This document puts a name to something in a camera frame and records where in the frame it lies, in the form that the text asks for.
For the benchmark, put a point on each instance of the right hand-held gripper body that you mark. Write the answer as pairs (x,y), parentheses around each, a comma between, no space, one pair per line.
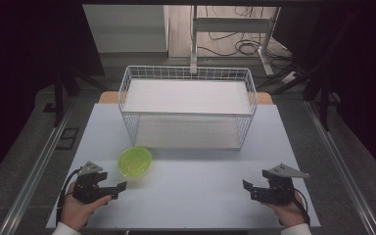
(275,192)

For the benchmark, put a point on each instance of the wooden table under white board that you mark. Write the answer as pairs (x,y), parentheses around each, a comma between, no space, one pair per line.
(108,97)

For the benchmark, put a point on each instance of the metal floor rail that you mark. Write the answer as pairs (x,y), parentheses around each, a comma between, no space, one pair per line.
(339,169)
(34,176)

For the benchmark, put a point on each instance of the person's left hand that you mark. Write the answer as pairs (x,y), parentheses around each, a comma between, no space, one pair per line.
(76,212)

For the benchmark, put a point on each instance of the person's left white sleeve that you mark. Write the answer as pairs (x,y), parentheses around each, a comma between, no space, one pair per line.
(64,229)

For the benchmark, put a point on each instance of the green plastic bowl with lid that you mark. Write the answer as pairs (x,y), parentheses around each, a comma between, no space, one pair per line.
(134,161)

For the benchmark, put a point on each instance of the person's right white sleeve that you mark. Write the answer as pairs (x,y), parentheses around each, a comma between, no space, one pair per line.
(296,229)

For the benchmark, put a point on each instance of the white cabinet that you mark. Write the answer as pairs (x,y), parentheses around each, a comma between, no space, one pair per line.
(127,29)

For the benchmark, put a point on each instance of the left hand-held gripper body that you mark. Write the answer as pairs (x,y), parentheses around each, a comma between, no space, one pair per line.
(86,189)

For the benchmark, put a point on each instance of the white power strip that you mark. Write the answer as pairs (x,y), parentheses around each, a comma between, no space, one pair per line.
(289,77)

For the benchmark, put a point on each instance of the person's white sleeve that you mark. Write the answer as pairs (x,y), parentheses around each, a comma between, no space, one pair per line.
(296,229)
(64,229)

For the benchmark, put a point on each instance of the white metal desk frame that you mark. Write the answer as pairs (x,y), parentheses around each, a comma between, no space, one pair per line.
(231,25)

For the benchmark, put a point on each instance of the person's right hand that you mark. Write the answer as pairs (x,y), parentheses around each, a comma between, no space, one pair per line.
(289,213)

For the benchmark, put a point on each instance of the black tripod stand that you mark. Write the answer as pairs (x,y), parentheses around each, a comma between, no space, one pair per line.
(323,94)
(58,94)

